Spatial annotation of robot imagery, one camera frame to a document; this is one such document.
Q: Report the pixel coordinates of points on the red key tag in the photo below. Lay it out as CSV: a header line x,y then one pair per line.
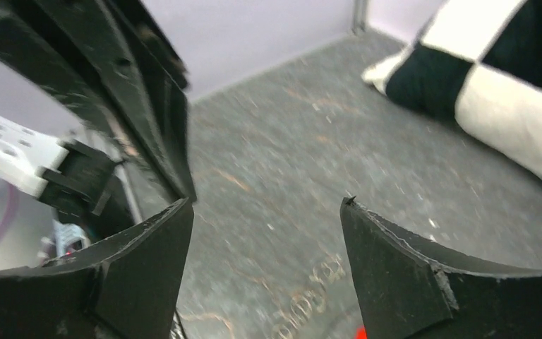
x,y
360,333

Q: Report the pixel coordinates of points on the black and white checkered pillow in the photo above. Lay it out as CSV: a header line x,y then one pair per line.
x,y
477,64

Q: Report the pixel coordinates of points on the aluminium frame rail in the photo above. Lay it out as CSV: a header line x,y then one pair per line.
x,y
359,17

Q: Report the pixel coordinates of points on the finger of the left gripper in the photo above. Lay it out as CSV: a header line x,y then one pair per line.
x,y
110,64

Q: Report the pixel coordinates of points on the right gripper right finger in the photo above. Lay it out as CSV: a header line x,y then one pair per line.
x,y
411,287

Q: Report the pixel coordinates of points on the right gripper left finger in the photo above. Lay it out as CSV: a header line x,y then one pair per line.
x,y
125,286

